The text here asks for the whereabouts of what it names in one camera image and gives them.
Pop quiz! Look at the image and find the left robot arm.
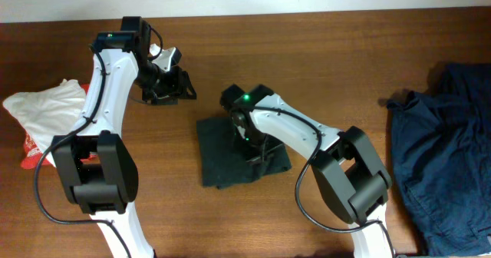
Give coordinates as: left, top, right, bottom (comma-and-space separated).
48, 16, 197, 257

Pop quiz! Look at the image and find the red folded shirt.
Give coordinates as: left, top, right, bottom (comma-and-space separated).
20, 83, 99, 170

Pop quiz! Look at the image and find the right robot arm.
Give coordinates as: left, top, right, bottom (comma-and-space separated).
220, 84, 396, 257

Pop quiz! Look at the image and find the white folded shirt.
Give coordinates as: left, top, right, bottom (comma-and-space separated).
2, 78, 87, 167

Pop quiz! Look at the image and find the black Nike t-shirt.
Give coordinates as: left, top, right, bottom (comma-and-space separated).
196, 117, 292, 190

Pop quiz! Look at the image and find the navy blue garment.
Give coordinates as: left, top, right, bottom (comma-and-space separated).
387, 63, 490, 256

